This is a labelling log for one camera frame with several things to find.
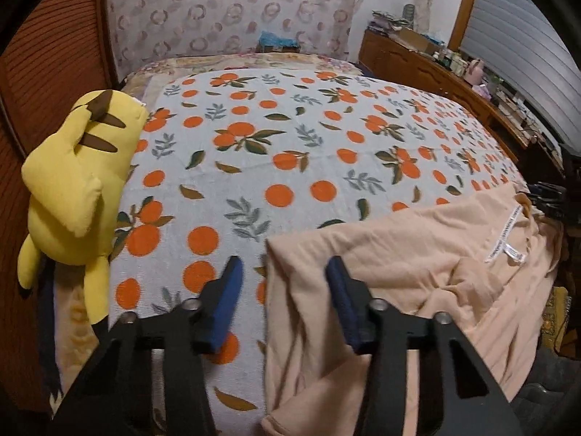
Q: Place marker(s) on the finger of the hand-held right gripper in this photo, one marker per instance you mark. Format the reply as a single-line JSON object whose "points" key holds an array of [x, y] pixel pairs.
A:
{"points": [[547, 200]]}

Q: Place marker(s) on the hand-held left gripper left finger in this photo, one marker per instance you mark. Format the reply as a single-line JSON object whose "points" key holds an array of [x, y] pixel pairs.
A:
{"points": [[224, 309]]}

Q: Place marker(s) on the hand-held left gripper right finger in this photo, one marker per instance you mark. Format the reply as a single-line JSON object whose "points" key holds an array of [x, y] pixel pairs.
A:
{"points": [[345, 309]]}

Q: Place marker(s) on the pink printed T-shirt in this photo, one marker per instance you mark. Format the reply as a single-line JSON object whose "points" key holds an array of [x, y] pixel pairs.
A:
{"points": [[431, 259]]}

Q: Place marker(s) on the stack of folded clothes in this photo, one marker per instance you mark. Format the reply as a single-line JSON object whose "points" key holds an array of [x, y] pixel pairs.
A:
{"points": [[386, 20]]}

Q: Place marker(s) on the pink tissue pack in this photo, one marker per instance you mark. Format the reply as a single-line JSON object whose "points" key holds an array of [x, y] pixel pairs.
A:
{"points": [[482, 91]]}

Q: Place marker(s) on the row of small bottles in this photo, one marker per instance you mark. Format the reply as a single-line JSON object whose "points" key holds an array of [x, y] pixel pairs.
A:
{"points": [[451, 61]]}

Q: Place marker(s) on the orange fruit print blanket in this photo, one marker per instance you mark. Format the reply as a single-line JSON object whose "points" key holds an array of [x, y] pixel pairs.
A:
{"points": [[295, 145]]}

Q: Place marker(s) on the wooden sideboard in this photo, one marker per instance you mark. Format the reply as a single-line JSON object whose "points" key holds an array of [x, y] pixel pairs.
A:
{"points": [[408, 63]]}

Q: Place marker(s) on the yellow plush toy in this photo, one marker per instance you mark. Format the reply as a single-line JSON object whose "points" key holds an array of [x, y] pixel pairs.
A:
{"points": [[77, 168]]}

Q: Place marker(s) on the open cardboard box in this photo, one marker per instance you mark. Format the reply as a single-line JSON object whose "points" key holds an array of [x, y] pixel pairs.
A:
{"points": [[417, 40]]}

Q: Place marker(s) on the dark blue sheet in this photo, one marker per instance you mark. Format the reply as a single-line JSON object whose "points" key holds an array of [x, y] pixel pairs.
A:
{"points": [[365, 71]]}

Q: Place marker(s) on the small grey fan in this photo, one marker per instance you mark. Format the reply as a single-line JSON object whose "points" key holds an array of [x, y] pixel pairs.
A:
{"points": [[409, 11]]}

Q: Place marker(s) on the floral blanket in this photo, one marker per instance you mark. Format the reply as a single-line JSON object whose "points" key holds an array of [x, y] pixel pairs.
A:
{"points": [[181, 66]]}

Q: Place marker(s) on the circle patterned sheer curtain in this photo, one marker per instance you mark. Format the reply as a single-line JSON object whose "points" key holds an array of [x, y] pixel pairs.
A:
{"points": [[227, 9]]}

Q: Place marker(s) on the wooden window frame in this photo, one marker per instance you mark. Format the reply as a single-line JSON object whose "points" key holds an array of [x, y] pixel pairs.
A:
{"points": [[465, 4]]}

